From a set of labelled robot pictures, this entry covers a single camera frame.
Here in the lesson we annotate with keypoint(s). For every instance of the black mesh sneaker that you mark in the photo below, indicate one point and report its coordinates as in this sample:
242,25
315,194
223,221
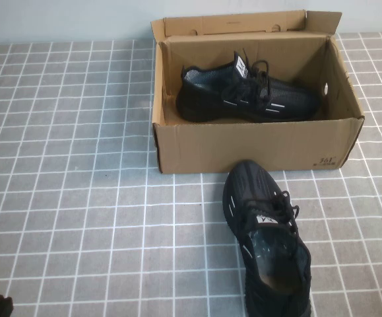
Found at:
253,185
210,95

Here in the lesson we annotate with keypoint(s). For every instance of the brown cardboard shoe box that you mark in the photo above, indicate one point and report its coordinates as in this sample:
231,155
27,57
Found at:
243,152

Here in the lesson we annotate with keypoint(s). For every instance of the grey checked tablecloth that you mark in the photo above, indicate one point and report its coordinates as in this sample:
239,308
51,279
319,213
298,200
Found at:
78,198

